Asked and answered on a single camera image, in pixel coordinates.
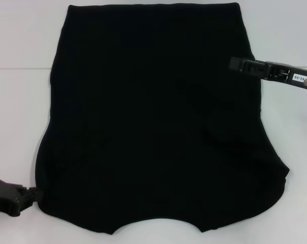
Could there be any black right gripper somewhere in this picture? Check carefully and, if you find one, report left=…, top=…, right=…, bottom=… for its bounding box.
left=229, top=56, right=307, bottom=93

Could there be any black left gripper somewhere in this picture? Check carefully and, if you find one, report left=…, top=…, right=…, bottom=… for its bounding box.
left=0, top=178, right=44, bottom=219

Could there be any black shirt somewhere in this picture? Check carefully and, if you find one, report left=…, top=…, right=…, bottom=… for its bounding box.
left=35, top=2, right=292, bottom=228

